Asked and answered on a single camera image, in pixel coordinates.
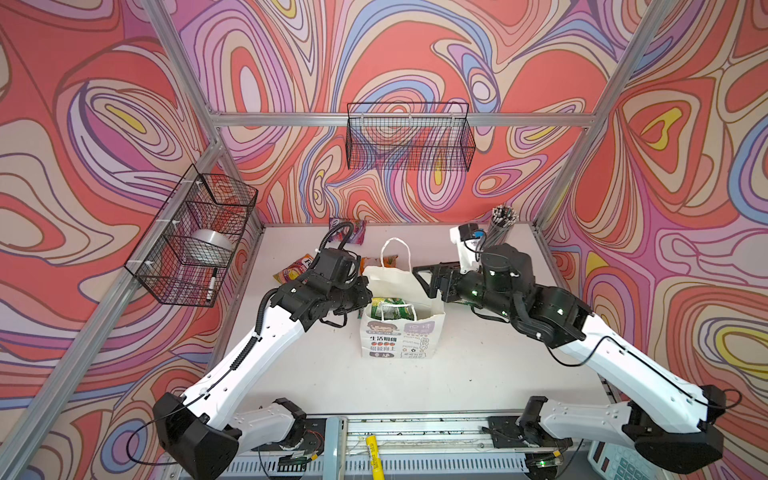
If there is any black wire basket wall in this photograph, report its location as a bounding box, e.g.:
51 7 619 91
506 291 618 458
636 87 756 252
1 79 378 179
345 100 476 172
124 166 258 307

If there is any orange snack bag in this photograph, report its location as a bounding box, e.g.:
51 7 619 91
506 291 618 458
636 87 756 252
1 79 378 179
359 255 398 275

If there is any green lemon candy bag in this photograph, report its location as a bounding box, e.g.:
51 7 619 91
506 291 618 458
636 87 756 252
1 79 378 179
370 297 417 321

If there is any black marker pen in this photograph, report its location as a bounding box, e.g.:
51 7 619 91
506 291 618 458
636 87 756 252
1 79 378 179
206 268 218 302

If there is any black wire basket left wall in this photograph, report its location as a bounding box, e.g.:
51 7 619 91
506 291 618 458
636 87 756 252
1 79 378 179
124 166 258 307

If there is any aluminium frame rail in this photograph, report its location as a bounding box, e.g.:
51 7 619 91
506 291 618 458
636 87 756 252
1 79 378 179
209 112 597 128

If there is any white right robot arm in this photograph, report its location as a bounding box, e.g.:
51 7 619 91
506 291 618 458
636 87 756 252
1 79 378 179
411 244 727 475

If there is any cup of striped straws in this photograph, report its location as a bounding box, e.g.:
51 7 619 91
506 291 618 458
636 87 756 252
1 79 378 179
481 205 519 249

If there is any black wire basket back wall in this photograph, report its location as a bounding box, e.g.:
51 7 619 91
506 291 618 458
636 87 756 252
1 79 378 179
345 100 476 172

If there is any yellow handled tool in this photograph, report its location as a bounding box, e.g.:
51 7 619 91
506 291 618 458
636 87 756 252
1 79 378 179
365 435 385 480

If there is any red orange Fox's candy bag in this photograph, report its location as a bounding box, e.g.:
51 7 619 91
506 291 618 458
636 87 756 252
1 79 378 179
273 254 314 284

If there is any white calculator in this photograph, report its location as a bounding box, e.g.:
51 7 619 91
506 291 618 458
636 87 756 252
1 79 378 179
587 441 659 480

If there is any white printed paper bag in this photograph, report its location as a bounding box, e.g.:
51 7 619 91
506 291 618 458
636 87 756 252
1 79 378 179
359 237 445 360

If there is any purple Fox's candy bag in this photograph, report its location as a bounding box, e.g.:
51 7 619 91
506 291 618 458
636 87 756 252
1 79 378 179
329 217 367 245

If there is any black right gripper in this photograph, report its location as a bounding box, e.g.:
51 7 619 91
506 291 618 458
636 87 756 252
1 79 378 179
413 259 520 321

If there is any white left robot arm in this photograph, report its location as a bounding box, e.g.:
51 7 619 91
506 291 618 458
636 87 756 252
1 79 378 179
152 248 373 479

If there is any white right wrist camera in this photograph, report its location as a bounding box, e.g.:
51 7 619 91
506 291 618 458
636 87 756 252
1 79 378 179
449 223 485 274

